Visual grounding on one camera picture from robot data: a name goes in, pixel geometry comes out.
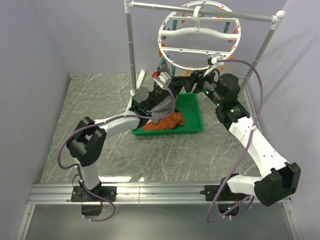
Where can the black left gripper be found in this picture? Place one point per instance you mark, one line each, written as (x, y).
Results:
(175, 85)

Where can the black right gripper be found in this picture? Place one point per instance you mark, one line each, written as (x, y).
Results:
(198, 77)

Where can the teal clothes peg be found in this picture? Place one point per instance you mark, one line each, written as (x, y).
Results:
(174, 25)
(173, 70)
(163, 60)

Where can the grey striped boxer underwear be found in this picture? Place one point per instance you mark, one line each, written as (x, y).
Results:
(165, 105)

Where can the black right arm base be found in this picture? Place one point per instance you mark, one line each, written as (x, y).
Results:
(210, 191)

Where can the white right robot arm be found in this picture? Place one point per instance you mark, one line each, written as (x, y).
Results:
(278, 178)

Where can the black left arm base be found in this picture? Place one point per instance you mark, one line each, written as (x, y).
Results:
(79, 194)

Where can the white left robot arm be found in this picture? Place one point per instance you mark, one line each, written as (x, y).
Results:
(145, 108)

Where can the orange white underwear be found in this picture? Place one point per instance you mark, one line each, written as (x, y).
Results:
(168, 123)

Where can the white round clip hanger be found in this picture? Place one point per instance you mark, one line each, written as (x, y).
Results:
(205, 31)

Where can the green plastic tray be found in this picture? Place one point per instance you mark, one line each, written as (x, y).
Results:
(187, 104)

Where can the white grey drying rack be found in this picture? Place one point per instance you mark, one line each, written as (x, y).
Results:
(137, 80)

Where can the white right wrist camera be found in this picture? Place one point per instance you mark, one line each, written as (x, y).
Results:
(213, 63)

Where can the aluminium mounting rail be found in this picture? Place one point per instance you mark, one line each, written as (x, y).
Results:
(127, 193)

